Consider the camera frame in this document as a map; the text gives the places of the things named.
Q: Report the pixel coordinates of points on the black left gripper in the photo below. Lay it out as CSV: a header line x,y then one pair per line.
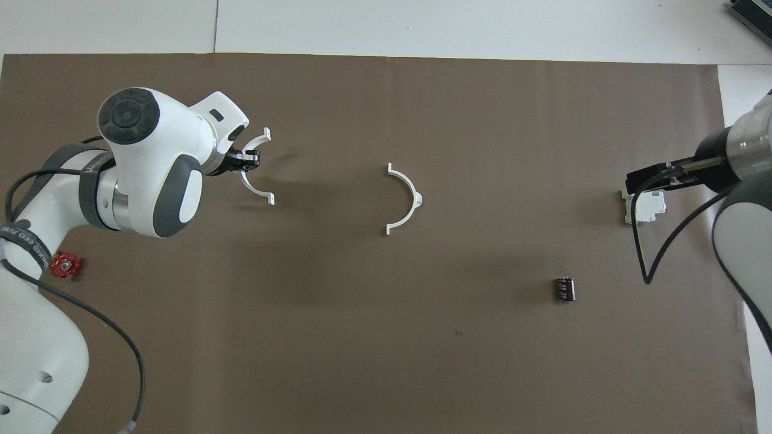
x,y
226,161

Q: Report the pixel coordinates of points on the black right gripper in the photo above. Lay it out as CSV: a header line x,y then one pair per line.
x,y
699,170

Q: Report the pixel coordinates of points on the white half pipe clamp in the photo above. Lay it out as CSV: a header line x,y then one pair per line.
x,y
415,199
252,187

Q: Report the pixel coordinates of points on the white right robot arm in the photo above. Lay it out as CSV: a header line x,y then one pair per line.
x,y
754,144

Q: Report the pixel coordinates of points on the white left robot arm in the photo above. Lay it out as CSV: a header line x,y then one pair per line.
x,y
157,157

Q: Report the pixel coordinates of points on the white circuit breaker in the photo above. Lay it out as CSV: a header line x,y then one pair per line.
x,y
648,211

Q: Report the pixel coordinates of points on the black cylindrical capacitor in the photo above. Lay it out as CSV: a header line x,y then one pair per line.
x,y
565,289

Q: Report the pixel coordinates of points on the grey ribbed metal device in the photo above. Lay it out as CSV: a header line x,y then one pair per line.
x,y
754,12

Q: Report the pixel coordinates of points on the brown paper table mat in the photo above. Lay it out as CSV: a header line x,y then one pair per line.
x,y
386,361

